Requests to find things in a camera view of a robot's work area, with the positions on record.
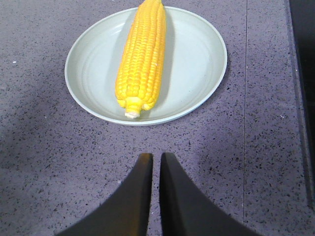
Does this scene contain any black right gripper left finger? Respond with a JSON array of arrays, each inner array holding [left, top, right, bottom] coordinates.
[[58, 153, 153, 236]]

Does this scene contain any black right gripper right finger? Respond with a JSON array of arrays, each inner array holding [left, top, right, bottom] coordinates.
[[159, 152, 256, 236]]

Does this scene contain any corn cob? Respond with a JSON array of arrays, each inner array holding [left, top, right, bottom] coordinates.
[[115, 0, 166, 119]]

